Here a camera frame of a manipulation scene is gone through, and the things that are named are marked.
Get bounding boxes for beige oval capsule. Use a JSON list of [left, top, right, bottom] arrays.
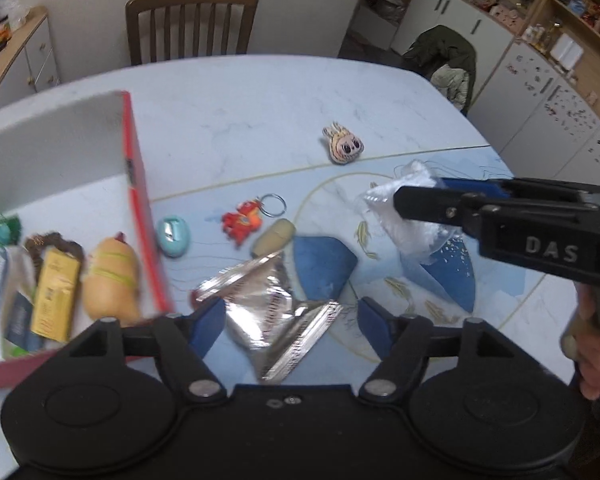
[[251, 218, 296, 258]]

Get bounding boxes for white wall cabinet unit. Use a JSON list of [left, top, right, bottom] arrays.
[[349, 0, 600, 187]]

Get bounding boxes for cartoon face keychain charm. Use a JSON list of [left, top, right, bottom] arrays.
[[323, 122, 364, 166]]

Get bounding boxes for brown bead string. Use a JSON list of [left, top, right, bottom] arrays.
[[24, 231, 86, 266]]

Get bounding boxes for silver foil snack bag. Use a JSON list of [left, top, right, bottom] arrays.
[[190, 252, 342, 385]]

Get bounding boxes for blue packet in box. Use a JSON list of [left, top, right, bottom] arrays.
[[5, 292, 43, 358]]

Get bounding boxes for dark green jacket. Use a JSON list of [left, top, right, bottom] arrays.
[[400, 25, 477, 115]]

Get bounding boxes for light blue egg-shaped case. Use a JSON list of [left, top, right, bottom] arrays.
[[156, 216, 190, 259]]

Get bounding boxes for red crab keychain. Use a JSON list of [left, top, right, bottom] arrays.
[[221, 193, 287, 247]]

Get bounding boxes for yellow rectangular box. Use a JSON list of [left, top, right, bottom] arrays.
[[30, 248, 81, 342]]

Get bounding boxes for clear bag white contents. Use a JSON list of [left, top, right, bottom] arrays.
[[358, 160, 460, 264]]

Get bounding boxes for brown wooden chair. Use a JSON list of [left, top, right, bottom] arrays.
[[124, 0, 259, 66]]

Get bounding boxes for person's right hand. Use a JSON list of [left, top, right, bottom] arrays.
[[574, 284, 600, 401]]

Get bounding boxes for yellow plush toy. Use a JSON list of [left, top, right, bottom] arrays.
[[82, 232, 142, 325]]

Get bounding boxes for white red-edged cardboard box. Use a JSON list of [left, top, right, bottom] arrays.
[[0, 90, 178, 391]]

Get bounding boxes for wooden side cabinet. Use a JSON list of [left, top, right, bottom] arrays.
[[0, 6, 61, 108]]

